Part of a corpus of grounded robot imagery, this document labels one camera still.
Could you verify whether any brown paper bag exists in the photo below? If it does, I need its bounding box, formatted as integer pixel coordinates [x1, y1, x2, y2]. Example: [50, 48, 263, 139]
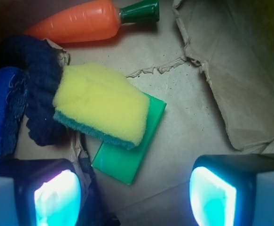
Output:
[0, 0, 274, 226]

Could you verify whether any yellow green sponge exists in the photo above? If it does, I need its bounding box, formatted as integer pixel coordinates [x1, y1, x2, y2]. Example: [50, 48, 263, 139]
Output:
[53, 63, 149, 150]

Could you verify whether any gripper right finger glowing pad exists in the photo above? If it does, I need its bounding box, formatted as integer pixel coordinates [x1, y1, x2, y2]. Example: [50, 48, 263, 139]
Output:
[189, 153, 274, 226]

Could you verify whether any green rectangular block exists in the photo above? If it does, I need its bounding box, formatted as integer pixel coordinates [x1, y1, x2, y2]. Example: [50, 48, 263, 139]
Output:
[91, 95, 167, 185]

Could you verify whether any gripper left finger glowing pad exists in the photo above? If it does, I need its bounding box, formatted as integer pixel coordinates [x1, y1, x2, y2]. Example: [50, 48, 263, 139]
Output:
[0, 159, 81, 226]

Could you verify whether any dark blue rope ring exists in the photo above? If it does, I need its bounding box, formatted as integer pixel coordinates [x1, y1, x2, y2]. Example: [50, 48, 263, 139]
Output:
[0, 34, 67, 147]

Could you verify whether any blue sponge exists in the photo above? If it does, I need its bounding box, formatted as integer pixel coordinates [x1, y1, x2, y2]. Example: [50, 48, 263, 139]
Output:
[0, 67, 27, 156]

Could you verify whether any orange toy carrot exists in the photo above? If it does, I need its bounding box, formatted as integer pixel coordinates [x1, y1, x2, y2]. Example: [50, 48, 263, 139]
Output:
[24, 0, 159, 44]

